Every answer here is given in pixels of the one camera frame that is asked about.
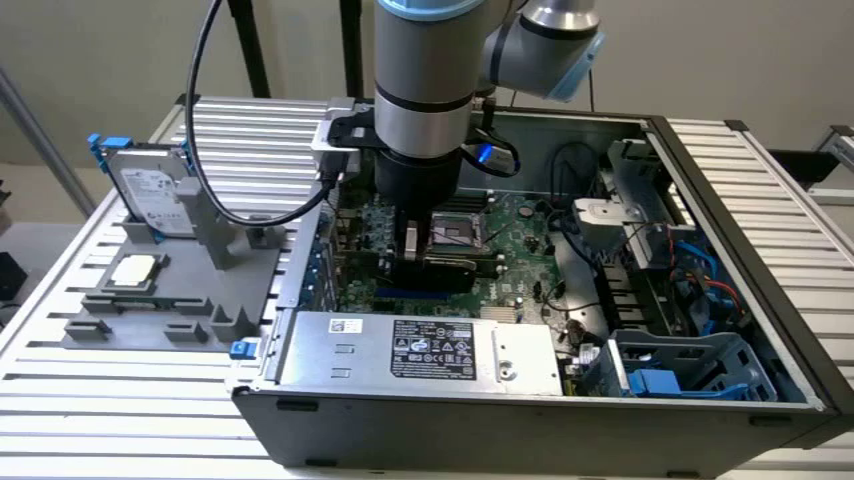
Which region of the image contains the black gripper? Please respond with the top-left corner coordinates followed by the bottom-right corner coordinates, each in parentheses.
top-left (371, 147), bottom-right (464, 262)

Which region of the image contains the black graphics card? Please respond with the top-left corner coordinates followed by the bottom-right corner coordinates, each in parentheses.
top-left (388, 252), bottom-right (507, 296)

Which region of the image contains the CPU socket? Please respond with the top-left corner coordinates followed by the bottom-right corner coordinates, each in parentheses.
top-left (428, 208), bottom-right (489, 249)

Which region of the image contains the green motherboard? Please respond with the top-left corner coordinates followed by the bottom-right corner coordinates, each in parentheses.
top-left (317, 189), bottom-right (605, 351)

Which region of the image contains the blue expansion slot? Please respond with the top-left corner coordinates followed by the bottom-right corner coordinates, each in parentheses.
top-left (371, 286), bottom-right (449, 302)

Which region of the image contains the black tripod leg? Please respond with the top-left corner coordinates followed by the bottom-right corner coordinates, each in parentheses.
top-left (337, 0), bottom-right (367, 99)
top-left (225, 0), bottom-right (272, 99)

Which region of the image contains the silver chipset heatsink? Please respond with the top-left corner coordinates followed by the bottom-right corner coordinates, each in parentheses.
top-left (477, 304), bottom-right (523, 324)

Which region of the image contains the silver metal disk bay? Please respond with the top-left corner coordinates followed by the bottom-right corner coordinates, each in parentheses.
top-left (571, 138), bottom-right (700, 268)

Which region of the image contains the silver power supply unit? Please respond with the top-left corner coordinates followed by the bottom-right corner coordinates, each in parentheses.
top-left (264, 309), bottom-right (563, 397)

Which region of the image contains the hard disk in blue caddy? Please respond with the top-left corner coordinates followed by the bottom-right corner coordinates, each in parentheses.
top-left (85, 131), bottom-right (201, 244)

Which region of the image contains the grey parts rack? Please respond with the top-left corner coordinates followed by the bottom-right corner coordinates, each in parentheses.
top-left (61, 176), bottom-right (296, 354)

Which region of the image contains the silver CPU chip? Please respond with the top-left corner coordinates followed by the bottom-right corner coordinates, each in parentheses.
top-left (108, 253), bottom-right (168, 287)

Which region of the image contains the black open PC case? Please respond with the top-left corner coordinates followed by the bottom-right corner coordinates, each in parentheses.
top-left (228, 108), bottom-right (854, 470)

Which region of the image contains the blue plastic drive cage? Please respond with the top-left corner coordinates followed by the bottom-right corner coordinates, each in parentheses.
top-left (604, 327), bottom-right (780, 402)

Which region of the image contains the grey metal pole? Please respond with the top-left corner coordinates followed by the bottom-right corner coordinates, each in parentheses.
top-left (0, 64), bottom-right (96, 218)

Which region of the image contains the black box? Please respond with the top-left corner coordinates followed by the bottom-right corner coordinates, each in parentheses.
top-left (764, 148), bottom-right (836, 190)

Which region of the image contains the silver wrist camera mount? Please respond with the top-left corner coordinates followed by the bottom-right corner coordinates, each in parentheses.
top-left (308, 96), bottom-right (376, 187)

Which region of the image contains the black internal wire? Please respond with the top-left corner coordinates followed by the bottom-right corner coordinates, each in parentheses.
top-left (531, 280), bottom-right (576, 318)

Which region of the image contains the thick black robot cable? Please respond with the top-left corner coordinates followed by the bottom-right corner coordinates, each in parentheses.
top-left (184, 0), bottom-right (343, 226)

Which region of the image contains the blue SATA wire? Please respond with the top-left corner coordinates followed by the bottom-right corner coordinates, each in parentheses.
top-left (670, 238), bottom-right (750, 335)

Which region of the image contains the red SATA wire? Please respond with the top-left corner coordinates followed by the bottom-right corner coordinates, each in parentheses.
top-left (692, 279), bottom-right (747, 317)

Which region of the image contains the aluminium profile frame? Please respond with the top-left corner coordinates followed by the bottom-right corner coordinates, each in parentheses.
top-left (804, 123), bottom-right (854, 205)

